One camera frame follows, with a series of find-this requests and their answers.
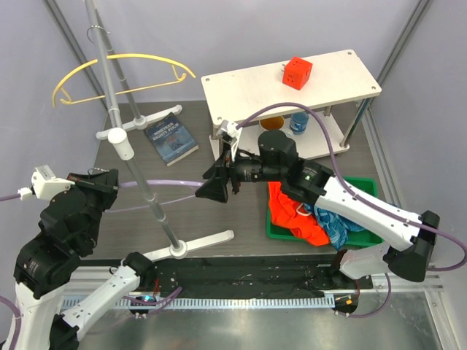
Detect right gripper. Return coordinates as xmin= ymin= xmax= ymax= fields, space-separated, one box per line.
xmin=196 ymin=141 xmax=284 ymax=203

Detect purple clothes hanger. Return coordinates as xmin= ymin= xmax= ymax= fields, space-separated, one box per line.
xmin=88 ymin=168 xmax=203 ymax=214

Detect orange shorts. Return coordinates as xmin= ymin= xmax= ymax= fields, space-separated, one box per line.
xmin=266 ymin=182 xmax=330 ymax=246

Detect yellow clothes hanger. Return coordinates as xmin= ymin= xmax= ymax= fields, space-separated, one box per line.
xmin=51 ymin=52 xmax=196 ymax=108

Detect blue patterned shorts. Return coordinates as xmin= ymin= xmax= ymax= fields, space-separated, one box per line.
xmin=303 ymin=204 xmax=365 ymax=250

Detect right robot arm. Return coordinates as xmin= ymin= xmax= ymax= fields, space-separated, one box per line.
xmin=196 ymin=131 xmax=439 ymax=288

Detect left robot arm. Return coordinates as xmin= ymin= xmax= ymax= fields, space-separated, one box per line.
xmin=1 ymin=166 xmax=157 ymax=349

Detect dark blue book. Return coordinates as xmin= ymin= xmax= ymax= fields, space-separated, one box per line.
xmin=144 ymin=113 xmax=198 ymax=166

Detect grey clothes rack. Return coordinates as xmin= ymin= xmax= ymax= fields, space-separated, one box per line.
xmin=85 ymin=1 xmax=234 ymax=261

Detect white patterned mug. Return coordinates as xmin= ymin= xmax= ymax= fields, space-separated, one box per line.
xmin=258 ymin=116 xmax=293 ymax=137

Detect white two-tier shelf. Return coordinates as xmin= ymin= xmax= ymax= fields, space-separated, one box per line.
xmin=201 ymin=49 xmax=382 ymax=159

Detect blue cup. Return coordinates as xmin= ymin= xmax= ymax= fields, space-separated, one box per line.
xmin=289 ymin=112 xmax=309 ymax=135

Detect red cube power socket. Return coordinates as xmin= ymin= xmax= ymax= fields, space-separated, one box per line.
xmin=282 ymin=56 xmax=313 ymax=90

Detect green plastic tray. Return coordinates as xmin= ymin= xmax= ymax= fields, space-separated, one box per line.
xmin=266 ymin=182 xmax=383 ymax=250

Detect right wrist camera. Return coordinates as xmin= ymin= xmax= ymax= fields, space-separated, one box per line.
xmin=216 ymin=120 xmax=243 ymax=161

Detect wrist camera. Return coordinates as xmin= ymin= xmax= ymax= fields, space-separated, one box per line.
xmin=216 ymin=120 xmax=243 ymax=161
xmin=18 ymin=165 xmax=75 ymax=201

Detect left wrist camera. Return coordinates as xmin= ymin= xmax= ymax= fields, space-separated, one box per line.
xmin=18 ymin=165 xmax=75 ymax=201

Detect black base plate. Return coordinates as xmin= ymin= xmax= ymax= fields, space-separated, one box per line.
xmin=144 ymin=254 xmax=356 ymax=299

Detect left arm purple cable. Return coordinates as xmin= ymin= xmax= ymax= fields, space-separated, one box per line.
xmin=0 ymin=192 xmax=183 ymax=347

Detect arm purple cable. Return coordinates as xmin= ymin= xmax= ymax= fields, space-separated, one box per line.
xmin=0 ymin=192 xmax=183 ymax=347
xmin=235 ymin=101 xmax=467 ymax=318

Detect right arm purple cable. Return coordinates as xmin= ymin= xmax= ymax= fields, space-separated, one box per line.
xmin=235 ymin=101 xmax=467 ymax=318

